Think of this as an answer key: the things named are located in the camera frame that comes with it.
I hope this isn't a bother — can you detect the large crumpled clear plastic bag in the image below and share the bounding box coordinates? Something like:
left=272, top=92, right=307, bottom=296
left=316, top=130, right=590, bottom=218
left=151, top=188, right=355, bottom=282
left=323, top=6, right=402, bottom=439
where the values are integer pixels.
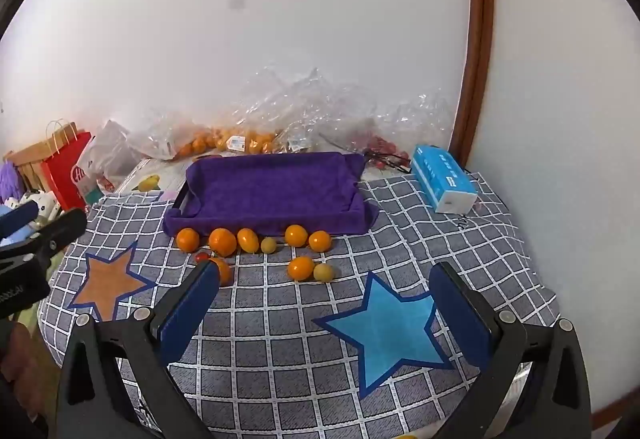
left=300, top=66, right=456, bottom=170

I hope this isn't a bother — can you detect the labelled clear bag of mandarins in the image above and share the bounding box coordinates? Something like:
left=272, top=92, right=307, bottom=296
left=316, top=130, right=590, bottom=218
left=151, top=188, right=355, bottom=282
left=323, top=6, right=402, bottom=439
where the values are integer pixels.
left=200, top=69, right=286, bottom=156

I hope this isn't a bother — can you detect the brown paper bag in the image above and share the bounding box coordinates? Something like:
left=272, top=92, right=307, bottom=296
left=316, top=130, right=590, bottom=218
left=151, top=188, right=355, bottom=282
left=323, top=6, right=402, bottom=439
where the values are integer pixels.
left=5, top=119, right=80, bottom=190

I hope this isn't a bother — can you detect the brown wooden door frame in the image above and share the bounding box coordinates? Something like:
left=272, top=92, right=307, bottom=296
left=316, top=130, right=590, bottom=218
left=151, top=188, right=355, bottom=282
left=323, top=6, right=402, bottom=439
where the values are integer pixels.
left=452, top=0, right=496, bottom=170

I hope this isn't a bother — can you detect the purple plush toy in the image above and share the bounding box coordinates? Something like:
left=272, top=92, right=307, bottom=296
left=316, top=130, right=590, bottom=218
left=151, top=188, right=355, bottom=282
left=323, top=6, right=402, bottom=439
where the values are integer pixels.
left=0, top=159, right=26, bottom=205

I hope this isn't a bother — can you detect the white plastic bag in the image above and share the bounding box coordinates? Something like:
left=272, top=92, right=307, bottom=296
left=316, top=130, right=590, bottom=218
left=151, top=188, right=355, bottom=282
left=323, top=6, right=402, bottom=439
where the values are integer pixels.
left=77, top=120, right=146, bottom=192

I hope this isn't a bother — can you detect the white fruit print sheet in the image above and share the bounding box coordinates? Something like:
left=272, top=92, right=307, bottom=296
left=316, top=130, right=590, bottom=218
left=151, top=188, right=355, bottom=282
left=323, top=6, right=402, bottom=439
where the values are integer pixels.
left=102, top=158, right=193, bottom=200

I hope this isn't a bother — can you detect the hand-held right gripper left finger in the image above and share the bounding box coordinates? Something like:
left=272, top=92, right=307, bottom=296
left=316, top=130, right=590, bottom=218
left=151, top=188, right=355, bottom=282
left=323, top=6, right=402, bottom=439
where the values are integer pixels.
left=56, top=260, right=221, bottom=439

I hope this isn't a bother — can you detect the white spotted plush toy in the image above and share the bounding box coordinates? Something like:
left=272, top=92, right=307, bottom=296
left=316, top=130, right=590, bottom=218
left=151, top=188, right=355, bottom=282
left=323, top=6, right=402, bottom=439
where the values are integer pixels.
left=20, top=189, right=62, bottom=226

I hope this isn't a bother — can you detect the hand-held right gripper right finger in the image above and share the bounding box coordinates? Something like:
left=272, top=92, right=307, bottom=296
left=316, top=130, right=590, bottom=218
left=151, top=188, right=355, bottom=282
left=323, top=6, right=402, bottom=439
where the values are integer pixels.
left=428, top=261, right=593, bottom=439

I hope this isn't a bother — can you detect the red paper bag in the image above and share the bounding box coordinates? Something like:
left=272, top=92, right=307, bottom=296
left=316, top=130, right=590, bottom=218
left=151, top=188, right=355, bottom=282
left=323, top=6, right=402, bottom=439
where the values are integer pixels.
left=40, top=132, right=94, bottom=215

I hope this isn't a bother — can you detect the oblong orange mandarin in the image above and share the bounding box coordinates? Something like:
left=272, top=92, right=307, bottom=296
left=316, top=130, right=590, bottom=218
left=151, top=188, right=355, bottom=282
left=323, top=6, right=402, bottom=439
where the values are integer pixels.
left=236, top=227, right=260, bottom=253

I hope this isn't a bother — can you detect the grey plaid star blanket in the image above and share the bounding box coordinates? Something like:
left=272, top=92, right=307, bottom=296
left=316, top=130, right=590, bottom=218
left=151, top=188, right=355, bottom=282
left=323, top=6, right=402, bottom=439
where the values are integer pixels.
left=37, top=169, right=563, bottom=439

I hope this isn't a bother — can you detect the cluster of small red tomatoes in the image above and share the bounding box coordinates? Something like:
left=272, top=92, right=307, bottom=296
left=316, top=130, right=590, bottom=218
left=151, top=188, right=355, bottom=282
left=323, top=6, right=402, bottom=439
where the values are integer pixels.
left=350, top=129, right=413, bottom=170

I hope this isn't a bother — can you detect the blue tissue pack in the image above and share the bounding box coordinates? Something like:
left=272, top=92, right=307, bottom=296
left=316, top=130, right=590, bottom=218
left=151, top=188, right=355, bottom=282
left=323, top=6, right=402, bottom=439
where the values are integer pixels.
left=410, top=144, right=478, bottom=214

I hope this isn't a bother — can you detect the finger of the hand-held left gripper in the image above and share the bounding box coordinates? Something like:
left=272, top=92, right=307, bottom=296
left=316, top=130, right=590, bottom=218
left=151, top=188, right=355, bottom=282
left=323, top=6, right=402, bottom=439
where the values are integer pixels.
left=0, top=200, right=40, bottom=238
left=0, top=208, right=88, bottom=270

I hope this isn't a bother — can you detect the clear bag with few mandarins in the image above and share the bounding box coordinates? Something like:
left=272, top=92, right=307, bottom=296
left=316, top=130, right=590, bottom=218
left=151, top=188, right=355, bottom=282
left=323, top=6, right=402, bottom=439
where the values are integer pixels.
left=127, top=112, right=202, bottom=161

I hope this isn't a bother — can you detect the large orange mandarin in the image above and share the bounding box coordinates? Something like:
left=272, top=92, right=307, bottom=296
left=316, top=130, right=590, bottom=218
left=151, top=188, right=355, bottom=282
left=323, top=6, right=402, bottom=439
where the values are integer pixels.
left=208, top=227, right=238, bottom=257

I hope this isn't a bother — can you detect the purple towel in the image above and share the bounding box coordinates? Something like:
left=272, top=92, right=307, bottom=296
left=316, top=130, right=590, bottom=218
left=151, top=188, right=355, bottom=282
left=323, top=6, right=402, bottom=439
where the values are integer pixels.
left=162, top=152, right=379, bottom=237

